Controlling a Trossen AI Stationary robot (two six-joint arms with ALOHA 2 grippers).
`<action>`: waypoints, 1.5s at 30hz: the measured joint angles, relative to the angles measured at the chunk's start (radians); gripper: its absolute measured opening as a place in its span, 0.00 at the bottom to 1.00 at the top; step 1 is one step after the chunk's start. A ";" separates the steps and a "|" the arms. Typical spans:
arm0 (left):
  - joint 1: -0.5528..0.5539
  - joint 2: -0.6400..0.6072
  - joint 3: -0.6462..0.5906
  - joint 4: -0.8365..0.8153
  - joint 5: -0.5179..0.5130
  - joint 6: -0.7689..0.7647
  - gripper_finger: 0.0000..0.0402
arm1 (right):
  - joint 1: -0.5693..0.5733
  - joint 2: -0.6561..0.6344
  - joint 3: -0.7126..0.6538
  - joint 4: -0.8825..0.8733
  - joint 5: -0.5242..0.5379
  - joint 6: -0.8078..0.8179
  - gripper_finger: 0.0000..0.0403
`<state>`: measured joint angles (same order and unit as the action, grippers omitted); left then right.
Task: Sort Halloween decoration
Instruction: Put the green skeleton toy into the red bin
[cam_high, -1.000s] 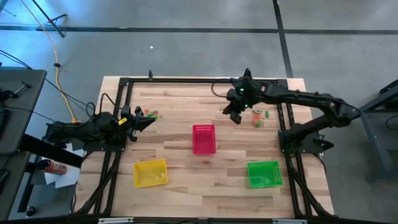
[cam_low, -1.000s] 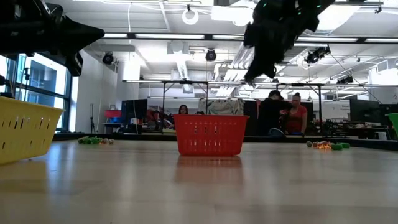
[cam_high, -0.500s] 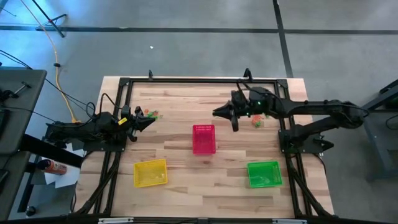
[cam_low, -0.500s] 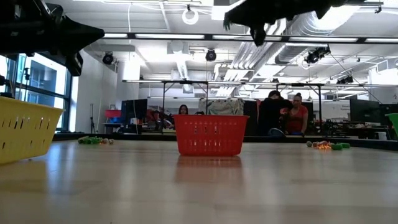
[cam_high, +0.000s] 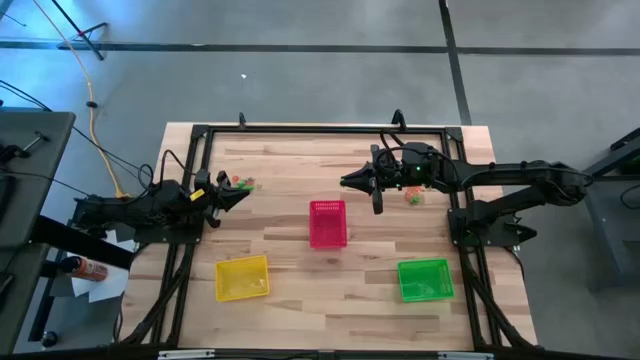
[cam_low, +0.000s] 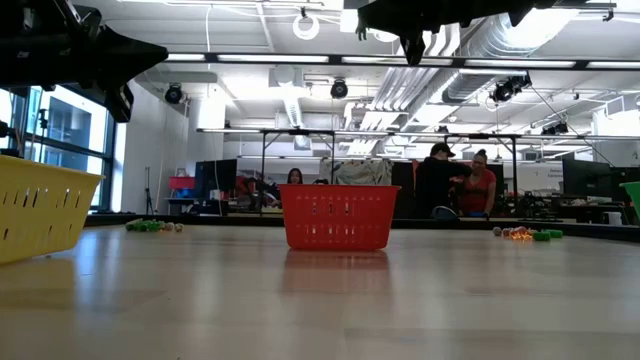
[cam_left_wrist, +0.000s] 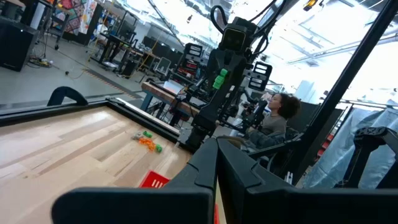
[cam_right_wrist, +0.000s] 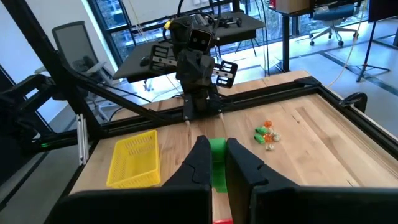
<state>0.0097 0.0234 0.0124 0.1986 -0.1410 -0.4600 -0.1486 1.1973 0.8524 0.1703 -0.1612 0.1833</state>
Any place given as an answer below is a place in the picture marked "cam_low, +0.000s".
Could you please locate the silver ventilation duct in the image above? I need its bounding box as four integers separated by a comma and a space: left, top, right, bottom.
442, 12, 581, 105

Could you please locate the black overhead light bar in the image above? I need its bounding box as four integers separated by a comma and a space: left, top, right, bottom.
164, 52, 640, 71

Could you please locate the black hanging camera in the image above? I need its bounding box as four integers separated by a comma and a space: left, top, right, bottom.
489, 73, 533, 105
329, 77, 350, 100
541, 121, 570, 137
164, 82, 184, 106

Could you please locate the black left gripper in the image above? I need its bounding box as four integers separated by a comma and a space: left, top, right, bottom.
0, 0, 169, 124

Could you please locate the red storage bin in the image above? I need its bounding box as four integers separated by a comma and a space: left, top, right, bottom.
167, 175, 197, 192

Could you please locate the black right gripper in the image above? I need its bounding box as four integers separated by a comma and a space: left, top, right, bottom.
356, 0, 539, 67

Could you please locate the white coiled cable loop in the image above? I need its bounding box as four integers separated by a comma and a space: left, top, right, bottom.
292, 13, 321, 42

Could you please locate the black metal station frame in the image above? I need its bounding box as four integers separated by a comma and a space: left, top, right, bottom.
259, 128, 337, 217
442, 132, 519, 217

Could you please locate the beige crumpled cloth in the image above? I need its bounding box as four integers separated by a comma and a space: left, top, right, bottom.
319, 158, 394, 187

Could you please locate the green plastic basket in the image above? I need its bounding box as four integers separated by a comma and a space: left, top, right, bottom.
618, 180, 640, 221

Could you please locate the black window frame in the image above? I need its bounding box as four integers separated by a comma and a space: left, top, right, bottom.
0, 84, 119, 211

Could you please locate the black ceiling track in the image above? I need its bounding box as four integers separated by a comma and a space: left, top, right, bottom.
549, 1, 617, 24

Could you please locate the thin black tripod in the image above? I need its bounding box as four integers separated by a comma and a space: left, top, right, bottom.
143, 166, 156, 216

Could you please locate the black aluminium table frame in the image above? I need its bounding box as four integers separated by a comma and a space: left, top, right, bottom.
83, 213, 640, 244

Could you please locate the black computer monitor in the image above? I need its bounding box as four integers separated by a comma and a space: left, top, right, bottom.
610, 166, 640, 202
561, 158, 613, 199
193, 158, 239, 202

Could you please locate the yellow plastic basket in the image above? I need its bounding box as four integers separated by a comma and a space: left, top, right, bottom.
0, 154, 105, 266

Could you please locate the red plastic basket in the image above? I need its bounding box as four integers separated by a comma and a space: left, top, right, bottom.
277, 183, 402, 252

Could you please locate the black partition panel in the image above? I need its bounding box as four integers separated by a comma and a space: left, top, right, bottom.
391, 160, 417, 220

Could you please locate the dark rounded chair back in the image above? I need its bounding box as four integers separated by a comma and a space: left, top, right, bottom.
430, 205, 460, 222

